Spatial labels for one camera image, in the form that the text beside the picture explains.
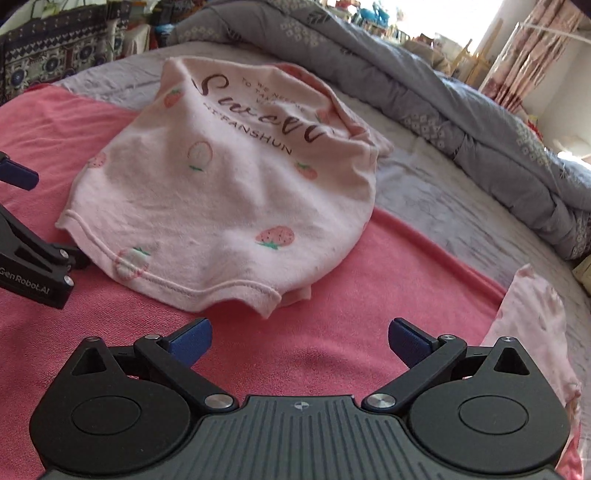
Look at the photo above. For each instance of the grey floral quilt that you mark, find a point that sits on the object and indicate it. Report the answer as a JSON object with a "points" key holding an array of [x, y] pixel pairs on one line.
{"points": [[415, 78]]}

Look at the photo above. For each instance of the blue patterned cloth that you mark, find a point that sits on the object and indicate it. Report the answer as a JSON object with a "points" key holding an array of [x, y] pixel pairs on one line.
{"points": [[55, 50]]}

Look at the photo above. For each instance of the pink floral curtain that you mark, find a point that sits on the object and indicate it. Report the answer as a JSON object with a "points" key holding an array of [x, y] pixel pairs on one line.
{"points": [[540, 55]]}

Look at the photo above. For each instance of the pink towel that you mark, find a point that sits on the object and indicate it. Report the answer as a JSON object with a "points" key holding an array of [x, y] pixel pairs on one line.
{"points": [[369, 277]]}

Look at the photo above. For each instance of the pink strawberry print shirt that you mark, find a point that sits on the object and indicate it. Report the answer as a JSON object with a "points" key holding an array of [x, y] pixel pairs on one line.
{"points": [[221, 194]]}

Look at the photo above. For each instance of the pink strawberry print pants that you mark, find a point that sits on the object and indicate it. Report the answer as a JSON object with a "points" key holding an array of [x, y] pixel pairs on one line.
{"points": [[531, 314]]}

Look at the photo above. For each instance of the wooden rack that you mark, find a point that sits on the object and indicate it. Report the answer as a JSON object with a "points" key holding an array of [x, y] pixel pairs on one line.
{"points": [[478, 64]]}

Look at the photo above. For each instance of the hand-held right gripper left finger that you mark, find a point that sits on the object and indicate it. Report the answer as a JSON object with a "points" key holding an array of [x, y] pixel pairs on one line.
{"points": [[191, 339]]}

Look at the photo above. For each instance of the blue toy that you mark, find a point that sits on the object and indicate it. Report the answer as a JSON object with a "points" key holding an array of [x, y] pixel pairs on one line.
{"points": [[371, 14]]}

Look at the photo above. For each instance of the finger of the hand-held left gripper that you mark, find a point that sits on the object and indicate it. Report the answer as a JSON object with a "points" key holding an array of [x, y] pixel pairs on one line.
{"points": [[21, 177], [69, 257]]}

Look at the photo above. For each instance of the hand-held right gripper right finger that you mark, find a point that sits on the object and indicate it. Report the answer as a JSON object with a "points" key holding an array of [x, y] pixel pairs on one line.
{"points": [[406, 344]]}

